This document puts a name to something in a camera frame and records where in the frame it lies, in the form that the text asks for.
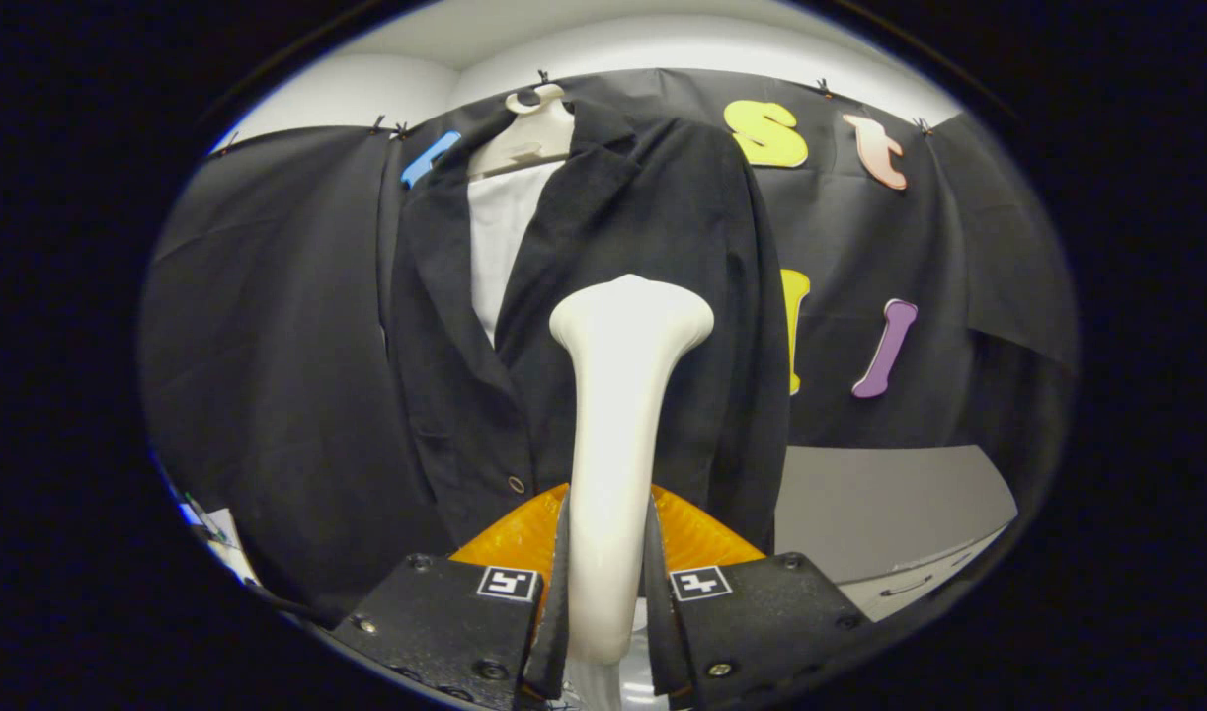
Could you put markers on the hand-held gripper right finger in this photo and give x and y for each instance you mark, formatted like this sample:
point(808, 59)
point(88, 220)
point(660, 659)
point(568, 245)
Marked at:
point(660, 632)

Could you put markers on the white garment steamer head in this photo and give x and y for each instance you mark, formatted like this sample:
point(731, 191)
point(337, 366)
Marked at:
point(618, 415)

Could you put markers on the white plastic hanger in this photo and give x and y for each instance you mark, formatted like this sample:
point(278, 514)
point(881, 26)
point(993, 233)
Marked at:
point(529, 138)

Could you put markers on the white fabric ironing pad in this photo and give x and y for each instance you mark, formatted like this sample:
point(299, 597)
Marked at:
point(500, 237)

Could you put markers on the black backdrop cloth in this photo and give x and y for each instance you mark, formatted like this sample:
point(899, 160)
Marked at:
point(268, 346)

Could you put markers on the black suit jacket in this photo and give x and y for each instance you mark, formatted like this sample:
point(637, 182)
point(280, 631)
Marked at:
point(663, 217)

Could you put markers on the grey cabinet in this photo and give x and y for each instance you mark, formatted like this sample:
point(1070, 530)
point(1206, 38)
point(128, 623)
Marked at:
point(890, 504)

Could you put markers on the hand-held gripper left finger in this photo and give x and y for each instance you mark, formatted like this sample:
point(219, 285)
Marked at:
point(556, 632)

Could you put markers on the cluttered papers pile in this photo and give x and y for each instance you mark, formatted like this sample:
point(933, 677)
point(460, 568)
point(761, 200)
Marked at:
point(226, 538)

